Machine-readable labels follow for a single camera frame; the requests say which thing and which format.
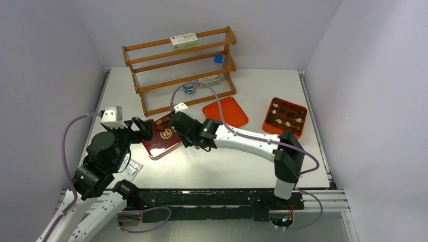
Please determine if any orange box lid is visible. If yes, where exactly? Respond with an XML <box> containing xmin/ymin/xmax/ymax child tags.
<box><xmin>202</xmin><ymin>96</ymin><xmax>249</xmax><ymax>128</ymax></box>

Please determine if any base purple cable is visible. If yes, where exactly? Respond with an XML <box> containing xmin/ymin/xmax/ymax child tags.
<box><xmin>116</xmin><ymin>205</ymin><xmax>173</xmax><ymax>234</ymax></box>

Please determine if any orange compartment box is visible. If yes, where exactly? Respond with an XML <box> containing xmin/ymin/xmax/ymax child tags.
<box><xmin>262</xmin><ymin>97</ymin><xmax>308</xmax><ymax>139</ymax></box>

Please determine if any white red small box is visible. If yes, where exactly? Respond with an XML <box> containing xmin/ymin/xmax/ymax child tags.
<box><xmin>197</xmin><ymin>75</ymin><xmax>221</xmax><ymax>88</ymax></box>

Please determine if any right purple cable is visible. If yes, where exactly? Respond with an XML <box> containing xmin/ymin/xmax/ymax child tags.
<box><xmin>170</xmin><ymin>81</ymin><xmax>324</xmax><ymax>231</ymax></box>

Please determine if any dark red tray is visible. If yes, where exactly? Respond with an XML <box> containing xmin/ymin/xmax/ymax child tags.
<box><xmin>142</xmin><ymin>113</ymin><xmax>182</xmax><ymax>160</ymax></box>

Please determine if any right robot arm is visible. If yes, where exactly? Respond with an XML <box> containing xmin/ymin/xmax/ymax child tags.
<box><xmin>169</xmin><ymin>111</ymin><xmax>305</xmax><ymax>209</ymax></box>

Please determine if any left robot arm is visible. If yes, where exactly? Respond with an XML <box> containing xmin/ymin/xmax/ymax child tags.
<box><xmin>39</xmin><ymin>117</ymin><xmax>154</xmax><ymax>241</ymax></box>

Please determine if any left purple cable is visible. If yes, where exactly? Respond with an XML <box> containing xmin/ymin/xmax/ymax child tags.
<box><xmin>40</xmin><ymin>111</ymin><xmax>102</xmax><ymax>242</ymax></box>

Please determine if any wooden three-tier shelf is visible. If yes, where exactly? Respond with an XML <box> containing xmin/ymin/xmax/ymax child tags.
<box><xmin>122</xmin><ymin>26</ymin><xmax>237</xmax><ymax>116</ymax></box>

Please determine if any white green box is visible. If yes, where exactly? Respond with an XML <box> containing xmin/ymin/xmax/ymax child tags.
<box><xmin>170</xmin><ymin>33</ymin><xmax>198</xmax><ymax>51</ymax></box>

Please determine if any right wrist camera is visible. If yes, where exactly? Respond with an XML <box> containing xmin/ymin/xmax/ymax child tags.
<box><xmin>174</xmin><ymin>102</ymin><xmax>188</xmax><ymax>112</ymax></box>

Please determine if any blue lidded jar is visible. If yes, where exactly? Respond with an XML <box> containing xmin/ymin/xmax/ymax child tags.
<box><xmin>183</xmin><ymin>82</ymin><xmax>197</xmax><ymax>94</ymax></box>

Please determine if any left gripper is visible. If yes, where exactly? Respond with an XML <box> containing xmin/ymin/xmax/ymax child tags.
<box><xmin>105</xmin><ymin>115</ymin><xmax>153</xmax><ymax>169</ymax></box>

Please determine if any clear plastic bag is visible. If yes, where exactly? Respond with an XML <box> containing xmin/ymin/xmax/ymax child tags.
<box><xmin>118</xmin><ymin>157</ymin><xmax>143</xmax><ymax>181</ymax></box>

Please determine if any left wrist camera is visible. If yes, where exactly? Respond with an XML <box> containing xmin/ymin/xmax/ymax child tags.
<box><xmin>100</xmin><ymin>106</ymin><xmax>127</xmax><ymax>129</ymax></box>

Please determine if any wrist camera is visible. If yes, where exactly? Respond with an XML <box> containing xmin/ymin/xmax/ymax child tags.
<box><xmin>174</xmin><ymin>102</ymin><xmax>188</xmax><ymax>112</ymax></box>
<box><xmin>100</xmin><ymin>106</ymin><xmax>127</xmax><ymax>129</ymax></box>

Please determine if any black base frame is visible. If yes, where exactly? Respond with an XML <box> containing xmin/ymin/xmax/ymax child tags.
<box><xmin>114</xmin><ymin>179</ymin><xmax>305</xmax><ymax>224</ymax></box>

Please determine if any blue cube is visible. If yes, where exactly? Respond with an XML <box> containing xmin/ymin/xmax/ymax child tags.
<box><xmin>214</xmin><ymin>54</ymin><xmax>225</xmax><ymax>64</ymax></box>

